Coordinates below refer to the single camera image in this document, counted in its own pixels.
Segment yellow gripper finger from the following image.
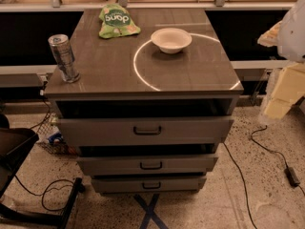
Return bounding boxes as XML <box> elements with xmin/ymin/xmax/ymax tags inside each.
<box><xmin>263</xmin><ymin>63</ymin><xmax>305</xmax><ymax>119</ymax></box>
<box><xmin>257</xmin><ymin>21</ymin><xmax>281</xmax><ymax>47</ymax></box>

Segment white paper bowl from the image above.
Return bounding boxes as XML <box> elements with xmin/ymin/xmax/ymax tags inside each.
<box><xmin>151</xmin><ymin>28</ymin><xmax>193</xmax><ymax>54</ymax></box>

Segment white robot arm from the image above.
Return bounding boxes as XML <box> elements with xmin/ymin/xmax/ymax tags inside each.
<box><xmin>257</xmin><ymin>0</ymin><xmax>305</xmax><ymax>119</ymax></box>

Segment silver redbull can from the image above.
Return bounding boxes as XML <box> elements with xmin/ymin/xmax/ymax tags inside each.
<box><xmin>48</xmin><ymin>34</ymin><xmax>80</xmax><ymax>83</ymax></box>

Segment black power adapter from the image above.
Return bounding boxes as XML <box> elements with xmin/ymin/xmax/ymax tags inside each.
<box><xmin>285</xmin><ymin>167</ymin><xmax>300</xmax><ymax>187</ymax></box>

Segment grey drawer cabinet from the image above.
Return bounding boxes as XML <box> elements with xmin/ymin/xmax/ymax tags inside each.
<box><xmin>46</xmin><ymin>9</ymin><xmax>243</xmax><ymax>180</ymax></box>

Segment top grey drawer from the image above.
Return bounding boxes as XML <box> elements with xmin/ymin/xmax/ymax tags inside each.
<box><xmin>57</xmin><ymin>116</ymin><xmax>234</xmax><ymax>147</ymax></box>

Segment grey drawer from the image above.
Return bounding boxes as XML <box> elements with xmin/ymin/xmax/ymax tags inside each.
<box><xmin>77</xmin><ymin>154</ymin><xmax>218</xmax><ymax>177</ymax></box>
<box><xmin>57</xmin><ymin>116</ymin><xmax>234</xmax><ymax>147</ymax></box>
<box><xmin>91</xmin><ymin>176</ymin><xmax>206</xmax><ymax>194</ymax></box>

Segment green chip bag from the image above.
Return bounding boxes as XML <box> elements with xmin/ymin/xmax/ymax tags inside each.
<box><xmin>99</xmin><ymin>4</ymin><xmax>141</xmax><ymax>39</ymax></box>

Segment middle grey drawer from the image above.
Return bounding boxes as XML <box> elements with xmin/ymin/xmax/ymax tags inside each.
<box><xmin>77</xmin><ymin>154</ymin><xmax>218</xmax><ymax>177</ymax></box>

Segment bottom grey drawer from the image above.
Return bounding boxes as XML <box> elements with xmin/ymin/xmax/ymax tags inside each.
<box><xmin>91</xmin><ymin>176</ymin><xmax>206</xmax><ymax>194</ymax></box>

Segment black chair base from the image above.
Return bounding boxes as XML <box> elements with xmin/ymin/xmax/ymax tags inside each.
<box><xmin>0</xmin><ymin>113</ymin><xmax>84</xmax><ymax>229</ymax></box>

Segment black cable to adapter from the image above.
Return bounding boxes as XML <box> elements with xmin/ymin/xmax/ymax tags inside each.
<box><xmin>250</xmin><ymin>125</ymin><xmax>290</xmax><ymax>169</ymax></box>

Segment black floor cable right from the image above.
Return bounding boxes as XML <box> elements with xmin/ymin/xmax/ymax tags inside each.
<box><xmin>222</xmin><ymin>141</ymin><xmax>259</xmax><ymax>229</ymax></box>

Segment wire basket with items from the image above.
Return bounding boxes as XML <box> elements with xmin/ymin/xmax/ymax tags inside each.
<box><xmin>37</xmin><ymin>114</ymin><xmax>76</xmax><ymax>156</ymax></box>

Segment black looped cable left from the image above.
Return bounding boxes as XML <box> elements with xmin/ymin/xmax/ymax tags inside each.
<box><xmin>13</xmin><ymin>175</ymin><xmax>76</xmax><ymax>213</ymax></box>

